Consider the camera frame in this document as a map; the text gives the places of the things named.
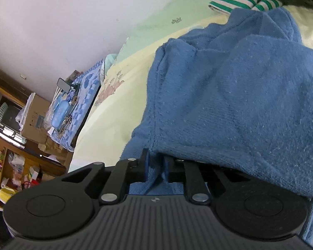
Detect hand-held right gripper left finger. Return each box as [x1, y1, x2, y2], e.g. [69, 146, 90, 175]
[61, 148, 150, 205]

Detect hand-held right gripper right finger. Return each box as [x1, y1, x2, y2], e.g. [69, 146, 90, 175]
[163, 156, 248, 205]

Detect blue knitted sweater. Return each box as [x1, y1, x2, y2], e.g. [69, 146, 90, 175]
[119, 6, 313, 248]

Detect bunch of keys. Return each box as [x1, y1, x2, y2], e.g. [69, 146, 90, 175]
[62, 115, 74, 131]

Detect blue patterned cloth side table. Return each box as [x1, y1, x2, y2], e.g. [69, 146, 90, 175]
[51, 57, 105, 152]

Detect blue glasses case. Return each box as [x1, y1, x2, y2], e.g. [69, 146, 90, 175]
[51, 100, 70, 129]

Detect light green pillow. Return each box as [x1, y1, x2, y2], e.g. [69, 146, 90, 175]
[101, 53, 118, 79]

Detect wooden cabinet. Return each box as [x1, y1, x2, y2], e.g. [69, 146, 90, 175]
[0, 69, 69, 209]

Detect small standing mirror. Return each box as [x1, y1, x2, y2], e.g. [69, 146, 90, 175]
[57, 77, 71, 93]

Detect cardboard box with blue label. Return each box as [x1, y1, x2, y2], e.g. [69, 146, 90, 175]
[21, 94, 55, 146]

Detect assorted packets on shelf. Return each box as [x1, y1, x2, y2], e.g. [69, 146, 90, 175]
[0, 147, 42, 207]

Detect white plastic bag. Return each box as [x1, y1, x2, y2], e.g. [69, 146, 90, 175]
[15, 92, 36, 132]

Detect dark television screen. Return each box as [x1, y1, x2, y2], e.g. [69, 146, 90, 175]
[0, 101, 26, 141]

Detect green plastic fan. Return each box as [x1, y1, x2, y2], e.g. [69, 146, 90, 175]
[0, 102, 9, 123]

